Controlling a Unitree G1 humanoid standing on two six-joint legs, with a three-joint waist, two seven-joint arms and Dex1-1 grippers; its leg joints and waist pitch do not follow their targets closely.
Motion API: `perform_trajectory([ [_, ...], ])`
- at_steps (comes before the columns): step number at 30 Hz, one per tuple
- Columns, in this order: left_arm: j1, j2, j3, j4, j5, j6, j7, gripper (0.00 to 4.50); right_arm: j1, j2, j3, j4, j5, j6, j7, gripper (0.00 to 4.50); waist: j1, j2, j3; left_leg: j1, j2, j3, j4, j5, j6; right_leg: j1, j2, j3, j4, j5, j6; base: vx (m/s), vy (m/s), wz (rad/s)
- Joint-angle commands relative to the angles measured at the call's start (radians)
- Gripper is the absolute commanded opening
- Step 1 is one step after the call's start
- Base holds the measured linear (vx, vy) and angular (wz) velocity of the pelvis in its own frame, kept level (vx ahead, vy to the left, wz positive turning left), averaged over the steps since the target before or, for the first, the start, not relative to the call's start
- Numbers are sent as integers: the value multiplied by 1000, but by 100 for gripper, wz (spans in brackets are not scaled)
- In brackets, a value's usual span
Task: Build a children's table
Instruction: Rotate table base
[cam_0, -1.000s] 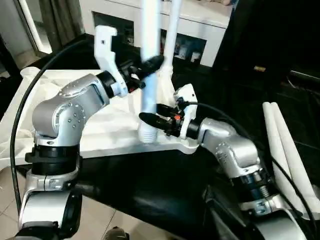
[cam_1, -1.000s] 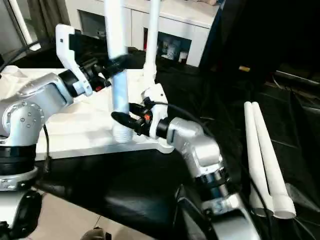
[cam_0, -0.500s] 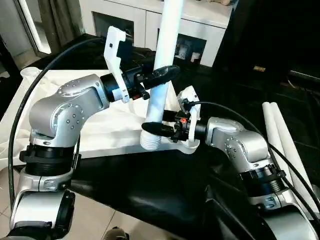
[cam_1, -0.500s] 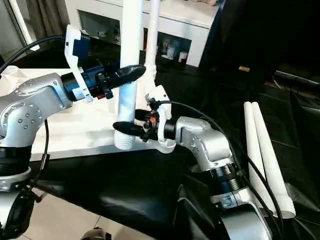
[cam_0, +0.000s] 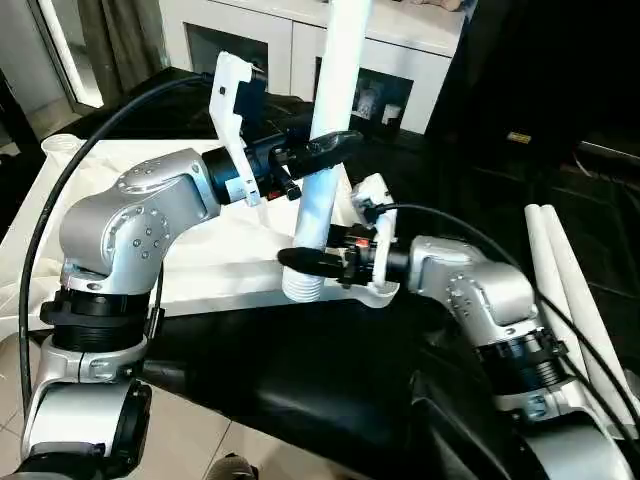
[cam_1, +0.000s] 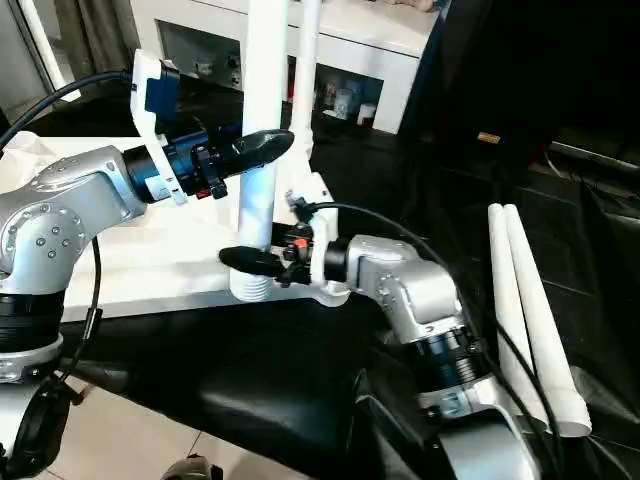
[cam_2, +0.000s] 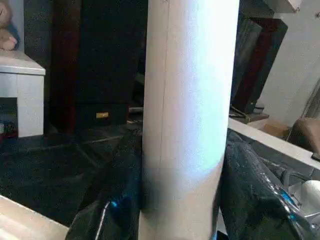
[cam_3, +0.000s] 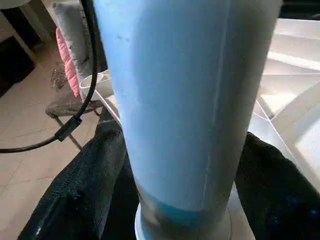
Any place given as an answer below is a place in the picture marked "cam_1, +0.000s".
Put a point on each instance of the white plastic table top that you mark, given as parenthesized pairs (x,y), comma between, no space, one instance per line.
(150,250)

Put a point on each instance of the black mat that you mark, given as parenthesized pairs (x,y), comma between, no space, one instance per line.
(280,380)

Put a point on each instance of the white cabinet with glass doors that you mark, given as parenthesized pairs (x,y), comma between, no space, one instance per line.
(350,50)

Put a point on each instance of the grey curtain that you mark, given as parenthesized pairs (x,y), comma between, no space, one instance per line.
(95,35)

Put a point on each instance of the black case with yellow label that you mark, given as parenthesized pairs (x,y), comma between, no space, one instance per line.
(540,60)

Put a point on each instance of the long black bar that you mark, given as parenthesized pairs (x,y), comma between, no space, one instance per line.
(595,155)

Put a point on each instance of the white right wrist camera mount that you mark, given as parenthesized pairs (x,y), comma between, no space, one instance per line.
(320,215)

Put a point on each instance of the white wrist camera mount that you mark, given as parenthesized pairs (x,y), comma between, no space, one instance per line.
(320,215)
(155,110)

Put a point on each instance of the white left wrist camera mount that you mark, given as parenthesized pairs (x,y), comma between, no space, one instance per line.
(155,110)

